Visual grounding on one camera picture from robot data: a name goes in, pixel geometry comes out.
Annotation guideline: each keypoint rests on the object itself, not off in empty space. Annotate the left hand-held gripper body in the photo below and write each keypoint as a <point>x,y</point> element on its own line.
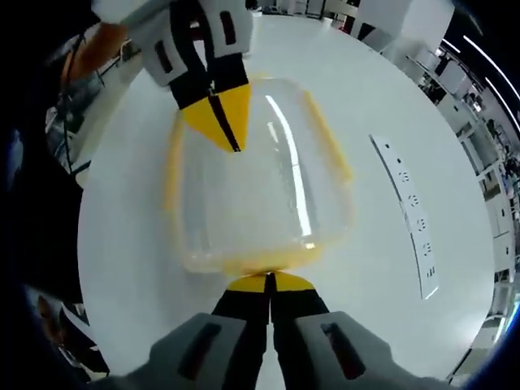
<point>126,10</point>

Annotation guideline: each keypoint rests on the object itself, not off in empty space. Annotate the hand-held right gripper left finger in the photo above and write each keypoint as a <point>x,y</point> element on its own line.
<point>219,337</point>

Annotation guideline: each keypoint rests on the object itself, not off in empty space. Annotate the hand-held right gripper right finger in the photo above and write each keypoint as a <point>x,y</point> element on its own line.
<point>321,337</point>

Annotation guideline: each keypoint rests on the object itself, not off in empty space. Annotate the white flush power strip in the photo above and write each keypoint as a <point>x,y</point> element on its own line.
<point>410,215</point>

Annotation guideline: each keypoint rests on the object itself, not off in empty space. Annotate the white square pillar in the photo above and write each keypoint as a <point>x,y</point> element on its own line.
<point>410,20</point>

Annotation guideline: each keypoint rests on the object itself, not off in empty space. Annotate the person's dark clothing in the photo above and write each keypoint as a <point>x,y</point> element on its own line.
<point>36,203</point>

